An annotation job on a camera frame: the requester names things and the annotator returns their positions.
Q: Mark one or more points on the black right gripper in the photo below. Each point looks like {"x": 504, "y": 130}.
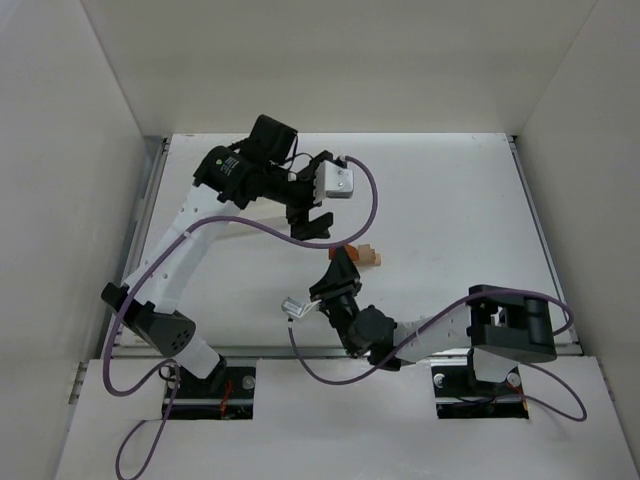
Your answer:
{"x": 335, "y": 290}

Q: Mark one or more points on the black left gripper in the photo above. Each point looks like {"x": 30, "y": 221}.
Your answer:
{"x": 304, "y": 201}

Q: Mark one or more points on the orange triangular wood block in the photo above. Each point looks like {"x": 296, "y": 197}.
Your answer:
{"x": 350, "y": 250}

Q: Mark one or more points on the light wood cube block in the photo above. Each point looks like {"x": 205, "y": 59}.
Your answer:
{"x": 366, "y": 250}

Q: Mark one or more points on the long light wood block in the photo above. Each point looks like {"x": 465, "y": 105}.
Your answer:
{"x": 370, "y": 260}

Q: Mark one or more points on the white plastic tray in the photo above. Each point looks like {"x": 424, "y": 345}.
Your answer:
{"x": 266, "y": 213}

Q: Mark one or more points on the striped dark wood block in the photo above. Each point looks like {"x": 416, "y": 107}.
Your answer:
{"x": 367, "y": 255}

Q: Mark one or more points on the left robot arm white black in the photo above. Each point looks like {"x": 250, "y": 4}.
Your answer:
{"x": 225, "y": 182}

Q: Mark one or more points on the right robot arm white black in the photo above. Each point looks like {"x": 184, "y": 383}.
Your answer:
{"x": 501, "y": 327}

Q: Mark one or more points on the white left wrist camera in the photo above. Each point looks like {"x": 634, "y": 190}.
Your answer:
{"x": 336, "y": 179}

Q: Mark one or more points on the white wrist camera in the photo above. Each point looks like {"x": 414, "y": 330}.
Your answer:
{"x": 336, "y": 179}
{"x": 296, "y": 309}

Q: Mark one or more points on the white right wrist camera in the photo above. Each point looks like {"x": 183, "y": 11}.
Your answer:
{"x": 296, "y": 309}

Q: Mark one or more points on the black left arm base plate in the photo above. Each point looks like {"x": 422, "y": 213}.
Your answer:
{"x": 231, "y": 399}

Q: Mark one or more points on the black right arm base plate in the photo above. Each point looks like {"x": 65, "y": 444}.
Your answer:
{"x": 459, "y": 395}

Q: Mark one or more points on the aluminium rail left side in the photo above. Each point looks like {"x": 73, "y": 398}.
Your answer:
{"x": 136, "y": 232}

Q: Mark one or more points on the aluminium rail front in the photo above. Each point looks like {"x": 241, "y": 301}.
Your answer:
{"x": 572, "y": 349}

